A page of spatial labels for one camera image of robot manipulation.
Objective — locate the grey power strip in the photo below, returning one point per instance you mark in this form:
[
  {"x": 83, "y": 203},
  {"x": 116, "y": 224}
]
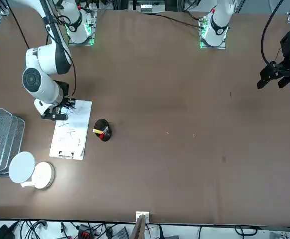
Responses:
[{"x": 151, "y": 8}]

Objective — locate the white A4 paper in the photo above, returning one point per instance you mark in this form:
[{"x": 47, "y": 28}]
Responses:
[{"x": 81, "y": 119}]

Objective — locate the camera support post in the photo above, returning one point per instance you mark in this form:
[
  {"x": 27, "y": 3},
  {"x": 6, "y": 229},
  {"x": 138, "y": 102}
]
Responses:
[{"x": 138, "y": 229}]

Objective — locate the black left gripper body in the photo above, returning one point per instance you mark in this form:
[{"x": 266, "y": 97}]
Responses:
[{"x": 289, "y": 42}]

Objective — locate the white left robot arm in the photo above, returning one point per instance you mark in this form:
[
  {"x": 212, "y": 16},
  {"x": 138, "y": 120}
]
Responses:
[{"x": 218, "y": 22}]

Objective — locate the grey flat device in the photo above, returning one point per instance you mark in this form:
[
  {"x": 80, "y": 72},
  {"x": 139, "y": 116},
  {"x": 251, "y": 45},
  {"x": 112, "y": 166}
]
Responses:
[{"x": 122, "y": 234}]

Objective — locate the white table edge bracket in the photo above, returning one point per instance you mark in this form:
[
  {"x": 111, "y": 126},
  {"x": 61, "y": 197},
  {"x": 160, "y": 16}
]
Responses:
[{"x": 147, "y": 214}]

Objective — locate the black hub with red ports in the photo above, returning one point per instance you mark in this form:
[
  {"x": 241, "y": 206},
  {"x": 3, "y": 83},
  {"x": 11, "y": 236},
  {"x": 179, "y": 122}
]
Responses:
[{"x": 85, "y": 234}]

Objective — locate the black power adapter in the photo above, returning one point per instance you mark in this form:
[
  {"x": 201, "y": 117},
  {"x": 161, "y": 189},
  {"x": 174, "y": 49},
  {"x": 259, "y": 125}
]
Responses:
[{"x": 3, "y": 232}]

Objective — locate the white round desk lamp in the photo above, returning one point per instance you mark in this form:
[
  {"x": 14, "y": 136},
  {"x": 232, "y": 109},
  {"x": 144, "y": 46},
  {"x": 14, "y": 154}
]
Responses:
[{"x": 21, "y": 166}]

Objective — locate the silver mesh tray rack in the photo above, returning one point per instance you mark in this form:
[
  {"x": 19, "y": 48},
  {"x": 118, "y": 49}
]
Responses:
[{"x": 0, "y": 134}]

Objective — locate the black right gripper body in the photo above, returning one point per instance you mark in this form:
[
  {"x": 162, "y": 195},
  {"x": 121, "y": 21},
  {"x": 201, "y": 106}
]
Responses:
[{"x": 64, "y": 88}]

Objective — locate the black mesh pen holder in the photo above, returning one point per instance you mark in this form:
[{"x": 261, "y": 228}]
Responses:
[{"x": 100, "y": 123}]

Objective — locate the red capped white pen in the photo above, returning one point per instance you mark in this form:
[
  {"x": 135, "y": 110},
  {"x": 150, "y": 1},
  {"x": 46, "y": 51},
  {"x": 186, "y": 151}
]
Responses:
[{"x": 101, "y": 136}]

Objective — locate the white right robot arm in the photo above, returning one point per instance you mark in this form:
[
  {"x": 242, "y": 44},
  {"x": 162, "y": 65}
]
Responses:
[{"x": 45, "y": 85}]

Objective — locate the yellow pen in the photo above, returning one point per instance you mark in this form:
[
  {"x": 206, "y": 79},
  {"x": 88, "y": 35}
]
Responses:
[{"x": 97, "y": 130}]

